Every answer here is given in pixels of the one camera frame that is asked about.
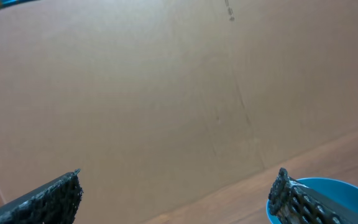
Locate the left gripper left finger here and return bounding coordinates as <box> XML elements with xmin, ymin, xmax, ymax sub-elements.
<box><xmin>0</xmin><ymin>169</ymin><xmax>83</xmax><ymax>224</ymax></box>

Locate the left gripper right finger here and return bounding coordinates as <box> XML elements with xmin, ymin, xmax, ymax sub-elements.
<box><xmin>268</xmin><ymin>167</ymin><xmax>358</xmax><ymax>224</ymax></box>

